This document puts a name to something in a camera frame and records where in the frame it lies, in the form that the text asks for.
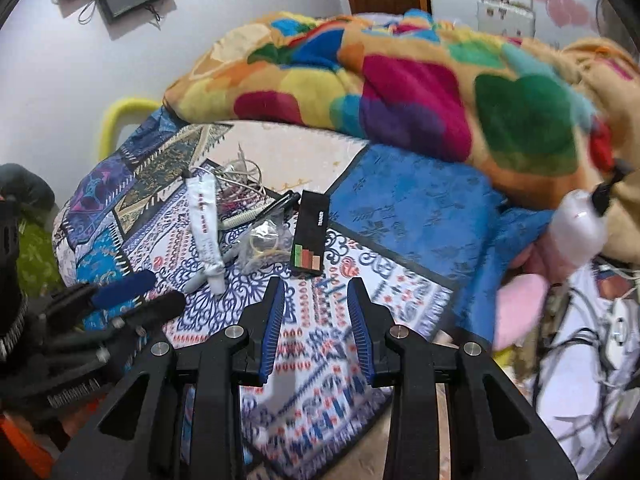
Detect black box with coloured bars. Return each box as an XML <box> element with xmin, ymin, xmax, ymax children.
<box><xmin>289</xmin><ymin>190</ymin><xmax>331</xmax><ymax>277</ymax></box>

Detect tangled white wires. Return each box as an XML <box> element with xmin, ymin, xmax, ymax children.
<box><xmin>186</xmin><ymin>144</ymin><xmax>281</xmax><ymax>211</ymax></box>

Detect green cloth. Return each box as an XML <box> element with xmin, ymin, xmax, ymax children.
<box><xmin>15</xmin><ymin>222</ymin><xmax>66</xmax><ymax>306</ymax></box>

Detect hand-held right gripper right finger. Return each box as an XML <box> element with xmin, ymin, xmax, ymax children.
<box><xmin>346</xmin><ymin>277</ymin><xmax>581</xmax><ymax>480</ymax></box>

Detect pink cloth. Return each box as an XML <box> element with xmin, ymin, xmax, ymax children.
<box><xmin>492</xmin><ymin>247</ymin><xmax>556</xmax><ymax>351</ymax></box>

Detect grey cloth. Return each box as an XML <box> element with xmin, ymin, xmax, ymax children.
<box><xmin>0</xmin><ymin>162</ymin><xmax>57</xmax><ymax>223</ymax></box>

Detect white squeeze tube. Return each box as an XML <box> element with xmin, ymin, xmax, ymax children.
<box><xmin>184</xmin><ymin>170</ymin><xmax>227</xmax><ymax>296</ymax></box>

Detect colourful heart fleece blanket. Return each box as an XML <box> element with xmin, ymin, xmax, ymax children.
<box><xmin>165</xmin><ymin>9</ymin><xmax>613</xmax><ymax>213</ymax></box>

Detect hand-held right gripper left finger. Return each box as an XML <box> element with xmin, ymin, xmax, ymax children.
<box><xmin>50</xmin><ymin>276</ymin><xmax>287</xmax><ymax>480</ymax></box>

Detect blue patchwork printed bedsheet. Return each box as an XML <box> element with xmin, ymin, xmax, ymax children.
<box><xmin>52</xmin><ymin>107</ymin><xmax>558</xmax><ymax>480</ymax></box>

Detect white bottle with black cap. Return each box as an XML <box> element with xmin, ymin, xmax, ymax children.
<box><xmin>546</xmin><ymin>164</ymin><xmax>630</xmax><ymax>272</ymax></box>

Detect black pen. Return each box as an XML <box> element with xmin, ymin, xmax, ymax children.
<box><xmin>260</xmin><ymin>191</ymin><xmax>302</xmax><ymax>222</ymax></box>

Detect white wall box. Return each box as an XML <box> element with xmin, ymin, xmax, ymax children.
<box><xmin>476</xmin><ymin>0</ymin><xmax>537</xmax><ymax>39</ymax></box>

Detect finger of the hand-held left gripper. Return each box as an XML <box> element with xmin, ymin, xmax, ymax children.
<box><xmin>85</xmin><ymin>291</ymin><xmax>187</xmax><ymax>342</ymax></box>
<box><xmin>47</xmin><ymin>269</ymin><xmax>159</xmax><ymax>327</ymax></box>

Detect clear bag with rubber bands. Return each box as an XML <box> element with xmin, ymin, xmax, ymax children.
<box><xmin>235</xmin><ymin>220</ymin><xmax>296</xmax><ymax>273</ymax></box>

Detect yellow padded bed rail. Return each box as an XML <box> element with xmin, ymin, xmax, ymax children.
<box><xmin>100</xmin><ymin>98</ymin><xmax>162</xmax><ymax>158</ymax></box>

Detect beige fleece blanket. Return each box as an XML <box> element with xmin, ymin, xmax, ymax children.
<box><xmin>560</xmin><ymin>35</ymin><xmax>640</xmax><ymax>261</ymax></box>

